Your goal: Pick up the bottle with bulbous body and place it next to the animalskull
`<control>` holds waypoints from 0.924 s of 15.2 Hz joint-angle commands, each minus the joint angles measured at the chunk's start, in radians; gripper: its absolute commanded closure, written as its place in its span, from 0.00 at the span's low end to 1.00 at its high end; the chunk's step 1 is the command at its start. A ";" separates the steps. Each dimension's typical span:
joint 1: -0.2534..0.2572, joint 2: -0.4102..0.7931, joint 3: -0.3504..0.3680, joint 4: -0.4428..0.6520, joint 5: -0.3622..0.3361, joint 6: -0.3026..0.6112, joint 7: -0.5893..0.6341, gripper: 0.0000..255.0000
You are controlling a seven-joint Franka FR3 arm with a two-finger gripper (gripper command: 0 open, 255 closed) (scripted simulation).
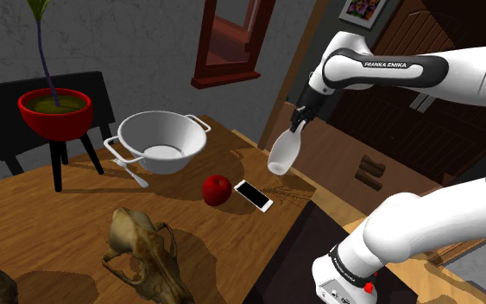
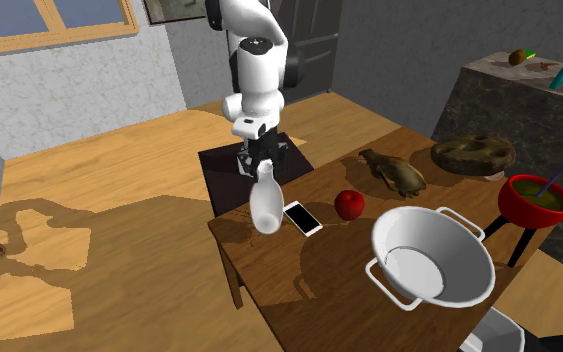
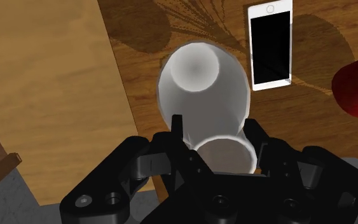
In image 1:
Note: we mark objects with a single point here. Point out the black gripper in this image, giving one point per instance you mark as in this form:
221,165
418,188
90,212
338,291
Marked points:
310,102

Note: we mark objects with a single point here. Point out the white bottle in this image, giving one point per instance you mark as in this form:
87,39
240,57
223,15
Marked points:
284,151

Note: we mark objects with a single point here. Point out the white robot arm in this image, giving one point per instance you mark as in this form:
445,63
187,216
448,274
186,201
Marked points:
419,227

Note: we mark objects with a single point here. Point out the brown wooden log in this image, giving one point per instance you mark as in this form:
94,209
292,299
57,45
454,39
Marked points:
368,180
373,165

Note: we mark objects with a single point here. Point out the dark brown wooden door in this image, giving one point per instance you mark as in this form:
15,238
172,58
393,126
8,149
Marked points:
411,134

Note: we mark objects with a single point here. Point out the white phone with black screen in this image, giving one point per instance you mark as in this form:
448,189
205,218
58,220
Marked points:
253,195

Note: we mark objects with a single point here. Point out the red wooden framed mirror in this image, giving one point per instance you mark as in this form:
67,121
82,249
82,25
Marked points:
209,46

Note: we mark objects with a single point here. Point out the red apple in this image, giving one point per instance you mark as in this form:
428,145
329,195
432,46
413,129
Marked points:
216,190

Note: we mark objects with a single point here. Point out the dark robot stand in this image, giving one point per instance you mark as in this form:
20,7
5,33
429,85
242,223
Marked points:
297,252

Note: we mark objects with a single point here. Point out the white fork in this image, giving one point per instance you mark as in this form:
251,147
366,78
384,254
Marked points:
135,174

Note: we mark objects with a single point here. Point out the tan animal skull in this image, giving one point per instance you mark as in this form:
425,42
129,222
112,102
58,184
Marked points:
141,248

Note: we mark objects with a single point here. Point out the plant in red pot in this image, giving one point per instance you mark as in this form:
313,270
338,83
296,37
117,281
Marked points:
55,118

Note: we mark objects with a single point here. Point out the framed flower wall picture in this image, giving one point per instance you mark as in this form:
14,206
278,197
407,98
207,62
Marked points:
362,10

